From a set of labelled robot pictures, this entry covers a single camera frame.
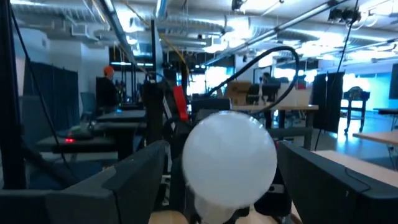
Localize black office chair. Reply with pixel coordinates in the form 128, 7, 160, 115
261, 82, 280, 105

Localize cardboard box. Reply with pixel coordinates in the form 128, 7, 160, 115
224, 80, 252, 106

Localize person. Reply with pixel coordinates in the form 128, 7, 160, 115
95, 65, 121, 114

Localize light wooden desk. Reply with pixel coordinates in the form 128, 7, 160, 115
353, 130, 398, 147

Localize dark partition curtain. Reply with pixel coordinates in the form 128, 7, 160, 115
23, 61, 80, 141

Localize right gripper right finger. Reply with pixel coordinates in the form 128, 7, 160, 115
277, 141, 398, 224

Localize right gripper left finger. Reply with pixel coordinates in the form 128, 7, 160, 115
0, 139, 169, 224

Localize grey chair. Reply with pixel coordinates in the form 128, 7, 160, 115
80, 91, 97, 122

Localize black standing panel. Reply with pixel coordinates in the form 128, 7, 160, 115
312, 71, 345, 133

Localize large peach wooden desk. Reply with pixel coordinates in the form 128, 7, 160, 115
312, 150, 398, 187

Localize red tag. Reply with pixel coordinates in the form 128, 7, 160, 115
172, 85, 190, 122

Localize white lightbulb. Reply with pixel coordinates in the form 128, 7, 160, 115
182, 110, 278, 224

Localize dark device with red light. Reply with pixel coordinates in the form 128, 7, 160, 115
63, 124, 94, 144

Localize black desk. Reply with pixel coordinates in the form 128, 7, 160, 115
35, 110, 149, 155

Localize wooden table black legs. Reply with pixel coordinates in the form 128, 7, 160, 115
231, 104, 320, 150

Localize dark wheeled cart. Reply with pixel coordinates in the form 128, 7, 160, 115
341, 86, 371, 135

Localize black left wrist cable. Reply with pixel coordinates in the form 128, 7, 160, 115
205, 45, 301, 114

